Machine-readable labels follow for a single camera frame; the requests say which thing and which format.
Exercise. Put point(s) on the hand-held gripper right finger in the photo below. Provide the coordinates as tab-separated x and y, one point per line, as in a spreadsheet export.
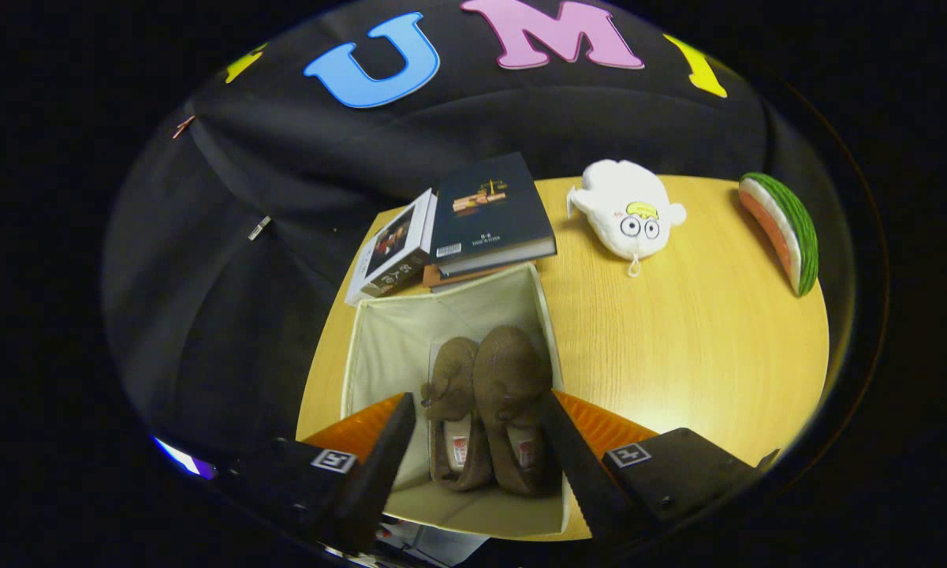
587	481

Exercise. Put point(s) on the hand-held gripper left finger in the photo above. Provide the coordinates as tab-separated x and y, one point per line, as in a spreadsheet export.
378	473

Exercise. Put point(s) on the brown fuzzy moccasin shoe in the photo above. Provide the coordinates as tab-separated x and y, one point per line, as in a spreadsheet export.
453	371
508	371

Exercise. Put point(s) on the grey fabric storage box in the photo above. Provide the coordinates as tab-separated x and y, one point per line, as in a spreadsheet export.
394	339

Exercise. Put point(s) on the lit monitor screen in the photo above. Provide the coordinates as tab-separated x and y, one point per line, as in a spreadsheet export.
185	459

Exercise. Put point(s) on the brown book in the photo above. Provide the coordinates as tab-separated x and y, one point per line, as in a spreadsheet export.
441	278

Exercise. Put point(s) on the white photo cover book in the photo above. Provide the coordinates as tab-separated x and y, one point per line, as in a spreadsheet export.
394	244

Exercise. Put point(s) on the silver metal clip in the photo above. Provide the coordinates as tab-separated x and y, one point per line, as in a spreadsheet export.
259	228

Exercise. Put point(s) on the dark blue hardcover book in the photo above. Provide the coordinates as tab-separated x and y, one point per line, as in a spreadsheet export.
481	205

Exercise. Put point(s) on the white plush toy with eyes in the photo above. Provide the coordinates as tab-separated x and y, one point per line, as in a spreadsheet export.
619	189

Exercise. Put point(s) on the watermelon slice plush toy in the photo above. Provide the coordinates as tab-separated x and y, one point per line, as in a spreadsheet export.
800	229

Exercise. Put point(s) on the copper clip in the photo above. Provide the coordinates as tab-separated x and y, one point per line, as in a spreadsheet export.
183	126

